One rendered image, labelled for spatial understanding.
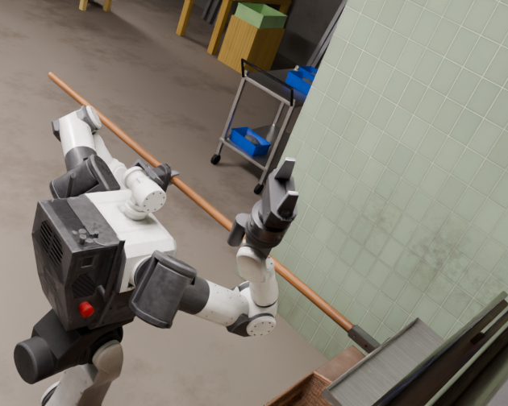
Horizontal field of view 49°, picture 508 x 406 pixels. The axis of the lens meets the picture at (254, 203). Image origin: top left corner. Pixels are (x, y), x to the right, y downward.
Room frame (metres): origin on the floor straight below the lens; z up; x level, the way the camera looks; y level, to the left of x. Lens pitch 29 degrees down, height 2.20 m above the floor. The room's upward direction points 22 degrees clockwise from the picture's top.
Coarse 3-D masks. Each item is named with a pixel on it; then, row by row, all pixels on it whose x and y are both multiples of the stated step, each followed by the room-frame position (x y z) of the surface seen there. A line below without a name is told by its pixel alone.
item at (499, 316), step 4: (500, 312) 1.37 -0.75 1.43; (504, 312) 1.32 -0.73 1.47; (496, 316) 1.37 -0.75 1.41; (500, 316) 1.29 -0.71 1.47; (504, 316) 1.30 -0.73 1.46; (496, 320) 1.26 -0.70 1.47; (500, 320) 1.27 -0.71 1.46; (488, 324) 1.23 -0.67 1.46; (492, 324) 1.23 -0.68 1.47; (496, 324) 1.25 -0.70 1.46; (484, 328) 1.21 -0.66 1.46; (488, 328) 1.21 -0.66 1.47; (492, 328) 1.22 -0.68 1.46; (480, 332) 1.18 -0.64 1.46; (484, 332) 1.18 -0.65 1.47; (488, 332) 1.20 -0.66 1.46; (476, 336) 1.20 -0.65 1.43; (480, 336) 1.18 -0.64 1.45; (484, 336) 1.18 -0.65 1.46; (472, 340) 1.20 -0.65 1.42; (476, 340) 1.20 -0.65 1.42; (480, 340) 1.20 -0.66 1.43
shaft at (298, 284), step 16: (80, 96) 2.12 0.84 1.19; (96, 112) 2.05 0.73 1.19; (112, 128) 1.98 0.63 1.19; (128, 144) 1.92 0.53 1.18; (176, 176) 1.79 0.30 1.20; (192, 192) 1.73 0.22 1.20; (208, 208) 1.68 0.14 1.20; (224, 224) 1.63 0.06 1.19; (272, 256) 1.54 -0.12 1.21; (288, 272) 1.49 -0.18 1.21; (304, 288) 1.44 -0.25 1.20; (320, 304) 1.40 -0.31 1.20; (336, 320) 1.36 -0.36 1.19
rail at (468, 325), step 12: (492, 300) 1.41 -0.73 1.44; (480, 312) 1.32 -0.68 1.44; (468, 324) 1.24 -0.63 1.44; (456, 336) 1.17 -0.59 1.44; (444, 348) 1.10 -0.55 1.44; (432, 360) 1.04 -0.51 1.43; (420, 372) 0.98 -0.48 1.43; (396, 384) 0.91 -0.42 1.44; (408, 384) 0.93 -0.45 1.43; (384, 396) 0.86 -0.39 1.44; (396, 396) 0.88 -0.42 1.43
